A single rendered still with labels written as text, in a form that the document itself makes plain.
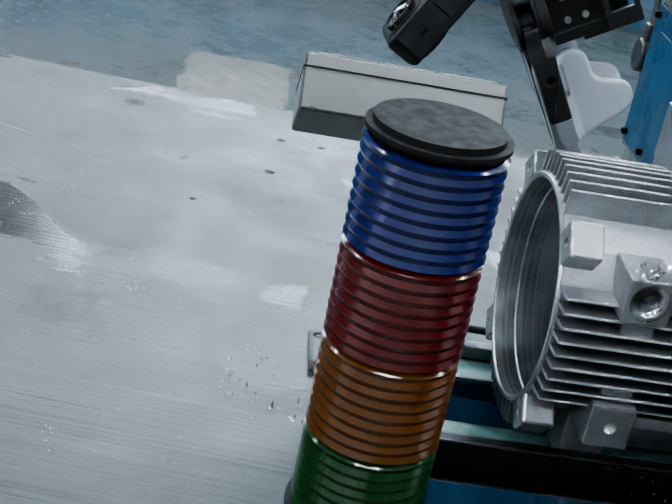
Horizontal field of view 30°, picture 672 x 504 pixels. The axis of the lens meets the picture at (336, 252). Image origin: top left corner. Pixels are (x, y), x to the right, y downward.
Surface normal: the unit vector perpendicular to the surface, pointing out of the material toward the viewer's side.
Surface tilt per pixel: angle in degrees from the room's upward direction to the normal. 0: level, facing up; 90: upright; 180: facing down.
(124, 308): 0
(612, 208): 88
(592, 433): 90
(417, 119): 0
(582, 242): 45
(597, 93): 92
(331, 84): 55
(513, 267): 73
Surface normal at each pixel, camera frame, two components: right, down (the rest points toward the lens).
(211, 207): 0.18, -0.89
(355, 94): 0.12, -0.17
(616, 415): 0.04, 0.43
